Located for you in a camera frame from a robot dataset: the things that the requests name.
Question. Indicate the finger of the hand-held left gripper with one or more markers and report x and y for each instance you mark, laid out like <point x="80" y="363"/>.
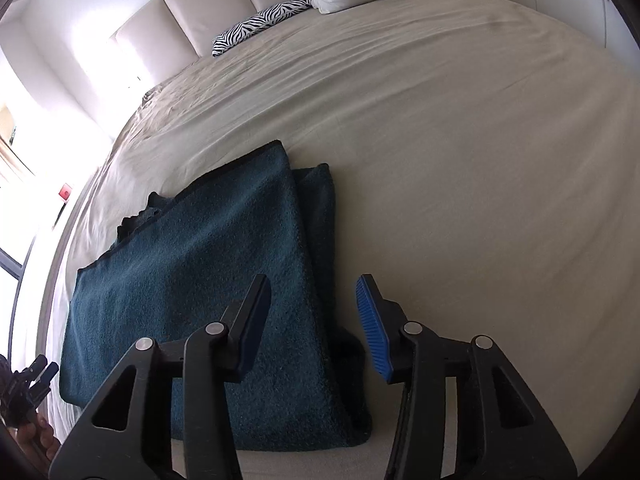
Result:
<point x="47" y="372"/>

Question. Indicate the cream padded headboard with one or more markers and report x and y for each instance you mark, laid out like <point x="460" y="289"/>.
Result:
<point x="210" y="5"/>

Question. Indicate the dark framed window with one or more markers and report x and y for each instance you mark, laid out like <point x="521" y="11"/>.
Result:
<point x="12" y="262"/>

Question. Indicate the dark teal knit sweater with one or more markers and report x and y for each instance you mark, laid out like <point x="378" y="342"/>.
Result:
<point x="200" y="280"/>

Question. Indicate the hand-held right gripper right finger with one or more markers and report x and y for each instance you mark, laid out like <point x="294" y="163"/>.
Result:
<point x="372" y="332"/>

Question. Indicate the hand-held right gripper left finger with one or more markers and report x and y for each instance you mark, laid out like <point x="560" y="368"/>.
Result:
<point x="250" y="332"/>

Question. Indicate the red box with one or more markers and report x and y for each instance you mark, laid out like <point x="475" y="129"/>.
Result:
<point x="65" y="193"/>

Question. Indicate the bed with beige sheet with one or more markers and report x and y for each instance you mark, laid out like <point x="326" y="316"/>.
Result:
<point x="450" y="160"/>

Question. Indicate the person's right hand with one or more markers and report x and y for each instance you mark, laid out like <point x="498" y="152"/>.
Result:
<point x="40" y="437"/>

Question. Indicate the zebra print pillow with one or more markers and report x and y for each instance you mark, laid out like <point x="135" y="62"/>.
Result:
<point x="255" y="25"/>

